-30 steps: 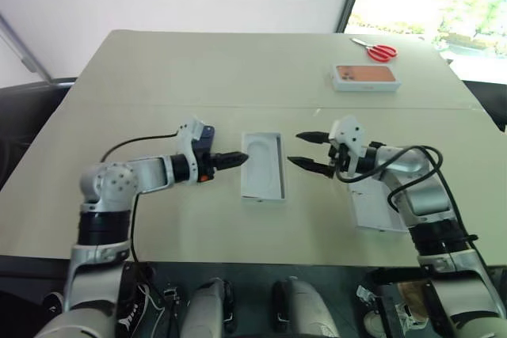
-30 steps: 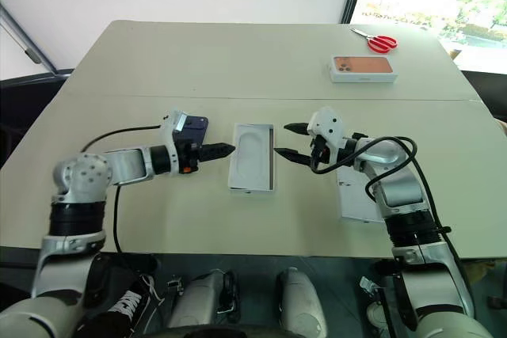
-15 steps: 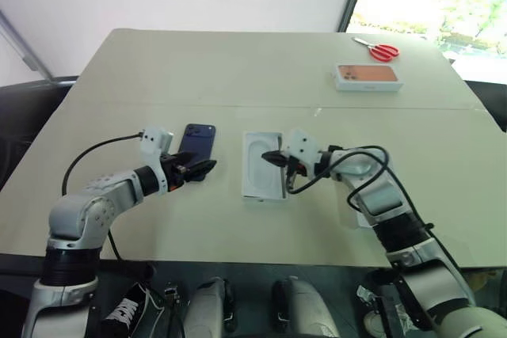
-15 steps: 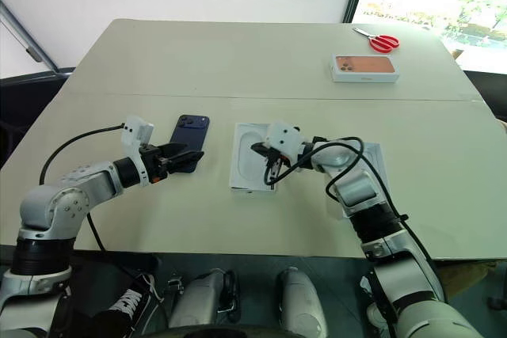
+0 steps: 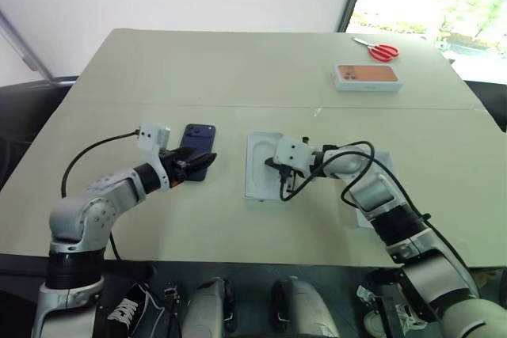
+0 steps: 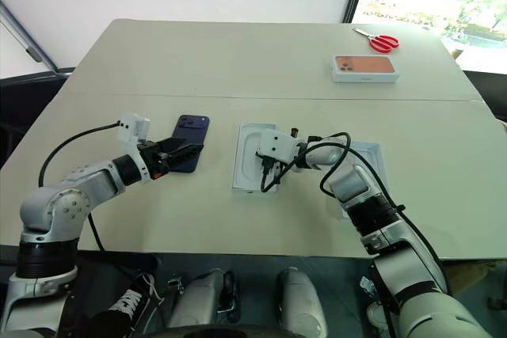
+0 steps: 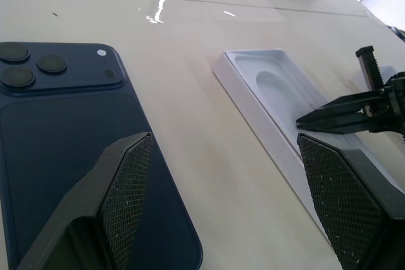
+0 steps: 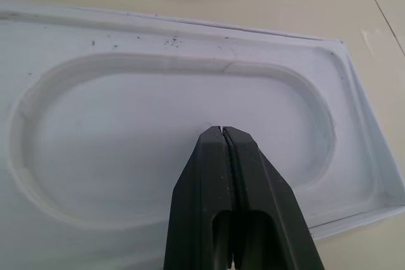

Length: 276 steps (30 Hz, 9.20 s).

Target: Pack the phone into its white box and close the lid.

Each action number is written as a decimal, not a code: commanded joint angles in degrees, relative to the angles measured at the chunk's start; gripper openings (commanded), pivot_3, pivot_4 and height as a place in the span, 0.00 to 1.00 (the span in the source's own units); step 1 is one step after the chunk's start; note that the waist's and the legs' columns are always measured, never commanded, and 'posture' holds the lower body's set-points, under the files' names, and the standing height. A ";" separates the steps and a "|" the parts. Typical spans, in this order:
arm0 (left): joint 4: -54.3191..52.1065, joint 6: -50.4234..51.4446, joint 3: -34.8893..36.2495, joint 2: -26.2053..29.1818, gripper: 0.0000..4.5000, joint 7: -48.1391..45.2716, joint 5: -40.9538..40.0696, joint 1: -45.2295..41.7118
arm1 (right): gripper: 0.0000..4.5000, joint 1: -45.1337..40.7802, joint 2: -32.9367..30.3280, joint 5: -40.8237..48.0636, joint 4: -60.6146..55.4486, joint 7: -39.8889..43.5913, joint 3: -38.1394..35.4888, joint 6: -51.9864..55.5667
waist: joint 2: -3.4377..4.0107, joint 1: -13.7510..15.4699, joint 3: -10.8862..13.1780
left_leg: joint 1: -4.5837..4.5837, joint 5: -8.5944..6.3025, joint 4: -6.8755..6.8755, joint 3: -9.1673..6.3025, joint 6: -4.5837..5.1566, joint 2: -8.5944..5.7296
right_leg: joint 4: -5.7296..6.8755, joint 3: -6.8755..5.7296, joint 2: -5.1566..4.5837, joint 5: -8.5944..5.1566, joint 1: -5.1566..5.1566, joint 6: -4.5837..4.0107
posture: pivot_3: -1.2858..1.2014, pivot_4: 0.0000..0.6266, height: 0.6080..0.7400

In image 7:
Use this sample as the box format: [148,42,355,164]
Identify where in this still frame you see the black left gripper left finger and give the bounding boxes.
[15,132,154,270]

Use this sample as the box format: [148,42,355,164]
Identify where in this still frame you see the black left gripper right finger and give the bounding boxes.
[296,133,405,270]

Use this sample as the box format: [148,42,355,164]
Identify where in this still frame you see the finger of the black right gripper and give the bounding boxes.
[304,89,389,119]
[295,113,373,135]

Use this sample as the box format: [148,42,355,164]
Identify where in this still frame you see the white phone box base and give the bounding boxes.
[211,49,398,247]

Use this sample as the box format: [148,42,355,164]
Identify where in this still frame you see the dark blurred object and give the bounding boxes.
[391,25,405,42]

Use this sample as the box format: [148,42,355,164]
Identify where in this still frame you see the dark blue smartphone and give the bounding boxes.
[0,41,204,270]

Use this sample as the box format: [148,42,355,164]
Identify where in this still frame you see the clear tape strip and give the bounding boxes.
[132,0,167,25]

